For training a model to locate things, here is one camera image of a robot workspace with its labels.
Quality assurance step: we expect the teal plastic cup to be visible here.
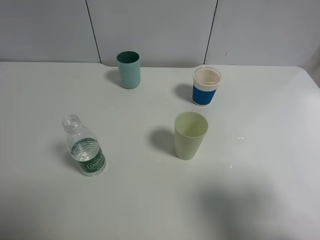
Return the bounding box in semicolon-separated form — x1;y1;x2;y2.
116;51;141;89

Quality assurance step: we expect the light green plastic cup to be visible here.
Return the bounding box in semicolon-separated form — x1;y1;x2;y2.
174;112;209;160

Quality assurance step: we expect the blue sleeve paper cup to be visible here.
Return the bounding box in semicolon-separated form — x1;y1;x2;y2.
192;66;222;107

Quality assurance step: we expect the clear water bottle green label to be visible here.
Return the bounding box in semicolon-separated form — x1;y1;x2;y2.
62;114;106;177

